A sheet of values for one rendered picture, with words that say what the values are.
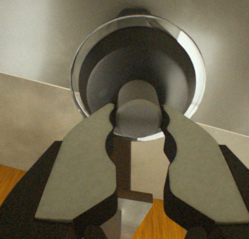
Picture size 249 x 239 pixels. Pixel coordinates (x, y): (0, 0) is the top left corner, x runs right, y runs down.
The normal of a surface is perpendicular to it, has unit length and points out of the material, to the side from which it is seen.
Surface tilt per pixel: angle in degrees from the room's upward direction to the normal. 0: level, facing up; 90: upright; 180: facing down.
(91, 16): 0
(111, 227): 90
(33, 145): 0
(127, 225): 0
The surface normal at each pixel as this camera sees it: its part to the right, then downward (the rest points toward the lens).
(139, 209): -0.03, 0.54
